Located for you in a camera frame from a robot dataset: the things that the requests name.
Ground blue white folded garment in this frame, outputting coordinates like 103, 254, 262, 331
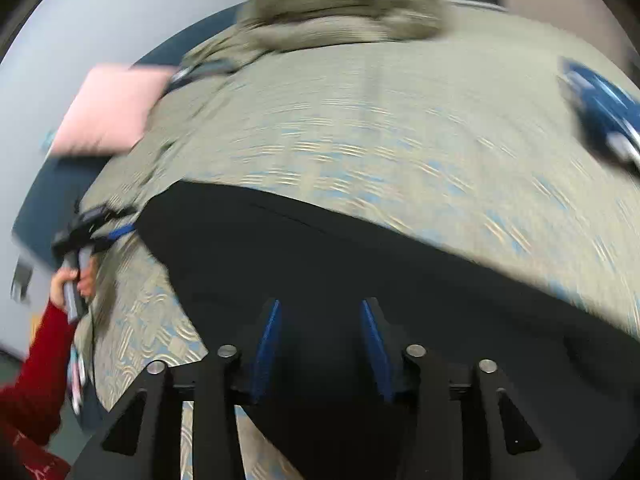
559, 58, 639, 177

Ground black pants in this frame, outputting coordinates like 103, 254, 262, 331
136, 181, 639, 479

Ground patterned beige blue bedspread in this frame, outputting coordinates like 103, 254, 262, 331
81, 6, 639, 479

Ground left hand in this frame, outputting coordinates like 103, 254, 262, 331
49, 256, 98, 310

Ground red sleeved left forearm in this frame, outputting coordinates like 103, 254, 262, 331
1, 302, 76, 479

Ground pink pillow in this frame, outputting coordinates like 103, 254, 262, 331
48, 64, 177, 156

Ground rolled beige striped blanket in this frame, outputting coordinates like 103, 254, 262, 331
182, 0, 450, 70

